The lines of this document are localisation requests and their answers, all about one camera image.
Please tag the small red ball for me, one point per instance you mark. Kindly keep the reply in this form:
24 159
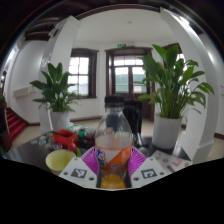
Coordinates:
72 147

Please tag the black chair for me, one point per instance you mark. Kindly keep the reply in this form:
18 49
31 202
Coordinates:
135 115

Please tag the green exit sign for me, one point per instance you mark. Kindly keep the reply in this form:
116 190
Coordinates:
121 45

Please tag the red carpeted stairs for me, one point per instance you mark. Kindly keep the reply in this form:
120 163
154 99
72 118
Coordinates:
16 125

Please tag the large potted green plant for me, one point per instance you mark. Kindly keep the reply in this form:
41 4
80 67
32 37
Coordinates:
175 86

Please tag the clear orange drink bottle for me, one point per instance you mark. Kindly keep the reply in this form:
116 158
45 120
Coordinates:
113 150

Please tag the group of round stickers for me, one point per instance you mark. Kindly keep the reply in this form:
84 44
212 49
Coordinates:
45 141

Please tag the dark framed wide window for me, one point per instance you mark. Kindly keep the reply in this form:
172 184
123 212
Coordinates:
81 75

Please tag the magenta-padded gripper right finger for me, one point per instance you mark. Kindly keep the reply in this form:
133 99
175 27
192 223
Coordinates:
148 172

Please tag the pale yellow cup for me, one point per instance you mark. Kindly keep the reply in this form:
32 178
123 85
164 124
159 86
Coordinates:
58 160

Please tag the small potted green plant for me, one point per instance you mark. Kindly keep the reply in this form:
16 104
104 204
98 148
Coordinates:
56 90

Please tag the dark wooden double door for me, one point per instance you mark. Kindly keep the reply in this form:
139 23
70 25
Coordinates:
128 76

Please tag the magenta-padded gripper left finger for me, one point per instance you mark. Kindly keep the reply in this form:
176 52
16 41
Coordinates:
78 172

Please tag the red plastic basket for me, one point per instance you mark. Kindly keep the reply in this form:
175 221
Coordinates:
65 136

